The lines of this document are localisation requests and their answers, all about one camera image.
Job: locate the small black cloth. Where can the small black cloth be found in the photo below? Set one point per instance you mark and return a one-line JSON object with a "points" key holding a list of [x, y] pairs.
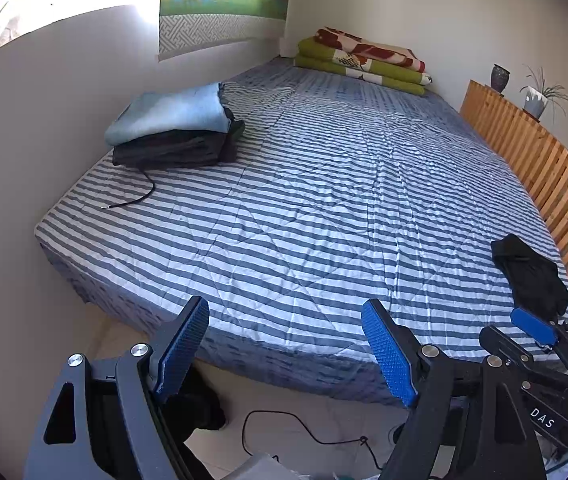
{"points": [[533, 278]]}

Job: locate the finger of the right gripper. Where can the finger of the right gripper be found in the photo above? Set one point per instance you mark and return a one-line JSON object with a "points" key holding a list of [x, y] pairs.
{"points": [[534, 324]]}

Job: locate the wooden slatted headboard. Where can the wooden slatted headboard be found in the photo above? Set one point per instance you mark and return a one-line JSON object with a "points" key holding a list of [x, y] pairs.
{"points": [[534, 154]]}

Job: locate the landscape wall tapestry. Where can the landscape wall tapestry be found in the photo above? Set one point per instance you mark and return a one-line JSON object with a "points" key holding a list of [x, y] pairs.
{"points": [[189, 25]]}

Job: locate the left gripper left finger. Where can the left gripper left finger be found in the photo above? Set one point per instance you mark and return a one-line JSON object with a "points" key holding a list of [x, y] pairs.
{"points": [[174, 348]]}

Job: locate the blue striped bed sheet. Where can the blue striped bed sheet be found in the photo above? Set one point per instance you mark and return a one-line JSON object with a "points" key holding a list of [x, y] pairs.
{"points": [[342, 191]]}

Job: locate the light blue denim jeans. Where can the light blue denim jeans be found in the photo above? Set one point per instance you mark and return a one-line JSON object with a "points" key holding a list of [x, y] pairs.
{"points": [[199, 108]]}

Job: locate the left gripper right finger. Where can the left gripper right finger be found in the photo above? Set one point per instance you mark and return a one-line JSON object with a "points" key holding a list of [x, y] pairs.
{"points": [[395, 350]]}

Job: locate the dark ceramic vase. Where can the dark ceramic vase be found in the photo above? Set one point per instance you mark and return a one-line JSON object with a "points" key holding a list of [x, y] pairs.
{"points": [[499, 78]]}

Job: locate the folded green red blanket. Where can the folded green red blanket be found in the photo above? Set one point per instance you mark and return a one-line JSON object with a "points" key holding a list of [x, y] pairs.
{"points": [[334, 51]]}

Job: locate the folded black garment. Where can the folded black garment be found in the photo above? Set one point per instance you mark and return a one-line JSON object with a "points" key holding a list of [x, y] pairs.
{"points": [[180, 149]]}

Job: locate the potted plant white pot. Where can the potted plant white pot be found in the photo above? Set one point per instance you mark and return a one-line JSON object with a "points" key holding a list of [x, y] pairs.
{"points": [[539, 95]]}

